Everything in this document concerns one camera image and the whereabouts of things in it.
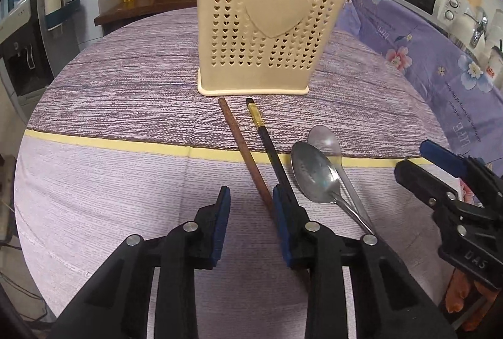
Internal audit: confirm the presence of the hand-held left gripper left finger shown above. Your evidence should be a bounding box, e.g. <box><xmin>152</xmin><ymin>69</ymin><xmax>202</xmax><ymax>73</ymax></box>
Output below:
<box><xmin>47</xmin><ymin>185</ymin><xmax>232</xmax><ymax>339</ymax></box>

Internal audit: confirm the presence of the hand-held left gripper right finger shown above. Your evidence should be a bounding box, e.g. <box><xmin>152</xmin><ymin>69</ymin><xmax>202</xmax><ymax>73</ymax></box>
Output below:
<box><xmin>272</xmin><ymin>184</ymin><xmax>458</xmax><ymax>339</ymax></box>

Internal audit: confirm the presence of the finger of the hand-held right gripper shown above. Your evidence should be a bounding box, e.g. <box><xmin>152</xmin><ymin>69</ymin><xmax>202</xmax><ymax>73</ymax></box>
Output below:
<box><xmin>420</xmin><ymin>140</ymin><xmax>472</xmax><ymax>183</ymax></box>
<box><xmin>394</xmin><ymin>158</ymin><xmax>464</xmax><ymax>211</ymax></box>

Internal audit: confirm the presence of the large steel spoon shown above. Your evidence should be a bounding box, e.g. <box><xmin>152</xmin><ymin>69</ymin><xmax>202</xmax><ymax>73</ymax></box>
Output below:
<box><xmin>291</xmin><ymin>141</ymin><xmax>378</xmax><ymax>238</ymax></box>

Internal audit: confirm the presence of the brown wooden chopstick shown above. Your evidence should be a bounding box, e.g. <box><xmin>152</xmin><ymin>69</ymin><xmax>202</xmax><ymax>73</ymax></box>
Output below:
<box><xmin>218</xmin><ymin>97</ymin><xmax>276</xmax><ymax>215</ymax></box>

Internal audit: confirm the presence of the black chopstick with gold band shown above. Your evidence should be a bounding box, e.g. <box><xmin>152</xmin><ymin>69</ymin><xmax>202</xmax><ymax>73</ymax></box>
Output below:
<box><xmin>246</xmin><ymin>99</ymin><xmax>301</xmax><ymax>210</ymax></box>

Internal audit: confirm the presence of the small steel spoon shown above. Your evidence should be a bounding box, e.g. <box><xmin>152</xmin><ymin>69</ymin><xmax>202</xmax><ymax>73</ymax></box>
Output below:
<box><xmin>307</xmin><ymin>125</ymin><xmax>374</xmax><ymax>232</ymax></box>

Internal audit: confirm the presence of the cream plastic utensil holder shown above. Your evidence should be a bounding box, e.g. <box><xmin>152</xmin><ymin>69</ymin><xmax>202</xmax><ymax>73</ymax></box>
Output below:
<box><xmin>196</xmin><ymin>0</ymin><xmax>357</xmax><ymax>96</ymax></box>

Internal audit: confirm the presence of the person's right hand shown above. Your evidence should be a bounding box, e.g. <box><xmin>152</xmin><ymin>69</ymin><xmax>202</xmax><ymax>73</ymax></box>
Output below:
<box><xmin>446</xmin><ymin>268</ymin><xmax>498</xmax><ymax>324</ymax></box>

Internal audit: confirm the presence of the purple floral cloth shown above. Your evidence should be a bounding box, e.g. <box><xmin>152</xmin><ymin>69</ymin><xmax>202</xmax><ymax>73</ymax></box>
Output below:
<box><xmin>332</xmin><ymin>0</ymin><xmax>503</xmax><ymax>175</ymax></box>

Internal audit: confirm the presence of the white bottle red label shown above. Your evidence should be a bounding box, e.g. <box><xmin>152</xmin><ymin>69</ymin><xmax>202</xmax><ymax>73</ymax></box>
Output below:
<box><xmin>485</xmin><ymin>44</ymin><xmax>503</xmax><ymax>80</ymax></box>

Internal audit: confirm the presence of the white thermos jug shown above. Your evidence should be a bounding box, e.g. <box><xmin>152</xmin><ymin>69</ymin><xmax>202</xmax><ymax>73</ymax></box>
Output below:
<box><xmin>452</xmin><ymin>7</ymin><xmax>488</xmax><ymax>49</ymax></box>

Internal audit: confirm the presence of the wooden washstand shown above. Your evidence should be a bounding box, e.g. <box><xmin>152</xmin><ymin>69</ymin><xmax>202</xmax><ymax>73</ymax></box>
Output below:
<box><xmin>94</xmin><ymin>0</ymin><xmax>197</xmax><ymax>25</ymax></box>

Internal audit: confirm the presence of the grey water dispenser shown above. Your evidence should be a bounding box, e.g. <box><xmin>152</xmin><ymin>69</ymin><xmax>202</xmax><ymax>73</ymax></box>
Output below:
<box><xmin>0</xmin><ymin>0</ymin><xmax>83</xmax><ymax>108</ymax></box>

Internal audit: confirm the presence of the blue cup holder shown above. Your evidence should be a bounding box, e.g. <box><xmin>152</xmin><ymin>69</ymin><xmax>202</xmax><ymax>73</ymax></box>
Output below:
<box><xmin>43</xmin><ymin>0</ymin><xmax>81</xmax><ymax>29</ymax></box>

